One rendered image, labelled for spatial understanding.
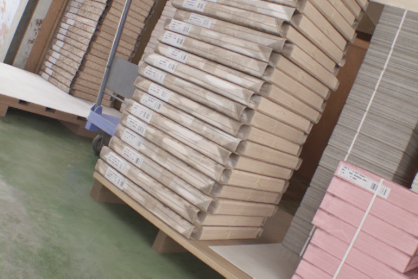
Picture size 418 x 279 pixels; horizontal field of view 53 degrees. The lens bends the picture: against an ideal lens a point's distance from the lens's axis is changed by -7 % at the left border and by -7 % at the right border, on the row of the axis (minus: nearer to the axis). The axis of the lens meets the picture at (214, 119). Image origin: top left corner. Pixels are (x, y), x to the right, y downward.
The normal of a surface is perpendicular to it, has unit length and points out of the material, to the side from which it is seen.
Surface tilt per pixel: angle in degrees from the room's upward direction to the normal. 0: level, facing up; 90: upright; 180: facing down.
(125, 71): 99
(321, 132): 90
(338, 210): 90
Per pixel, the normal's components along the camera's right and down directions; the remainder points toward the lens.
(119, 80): -0.62, -0.07
